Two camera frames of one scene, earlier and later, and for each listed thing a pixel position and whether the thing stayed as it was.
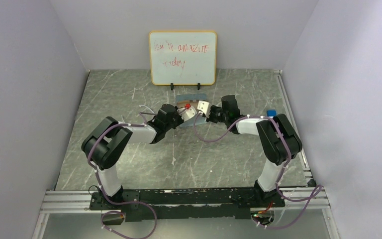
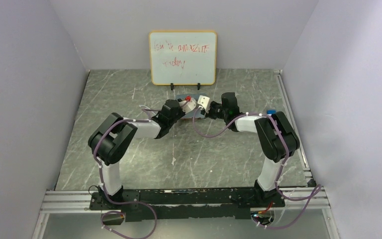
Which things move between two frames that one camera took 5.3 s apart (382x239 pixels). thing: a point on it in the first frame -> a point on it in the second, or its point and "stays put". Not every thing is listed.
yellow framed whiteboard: x=183 y=58 stays put
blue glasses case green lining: x=191 y=96 stays put
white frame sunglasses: x=152 y=113 stays put
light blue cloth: x=200 y=119 -> x=197 y=114
